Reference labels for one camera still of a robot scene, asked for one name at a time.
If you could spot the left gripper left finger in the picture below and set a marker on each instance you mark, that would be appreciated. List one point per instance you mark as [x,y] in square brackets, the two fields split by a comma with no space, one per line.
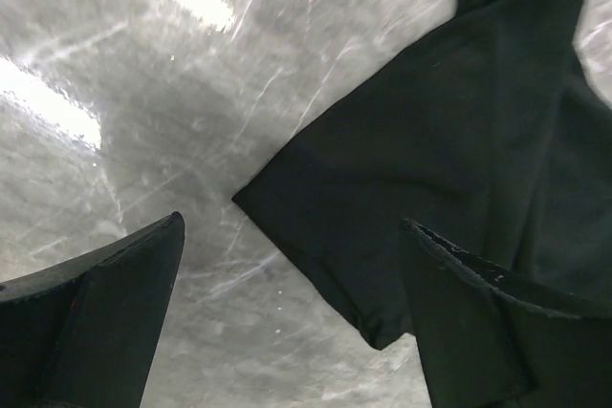
[84,332]

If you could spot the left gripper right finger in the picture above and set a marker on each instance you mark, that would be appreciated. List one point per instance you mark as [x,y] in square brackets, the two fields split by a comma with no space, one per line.
[489,337]

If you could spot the black t-shirt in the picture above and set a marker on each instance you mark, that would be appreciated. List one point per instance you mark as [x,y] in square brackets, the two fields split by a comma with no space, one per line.
[485,131]

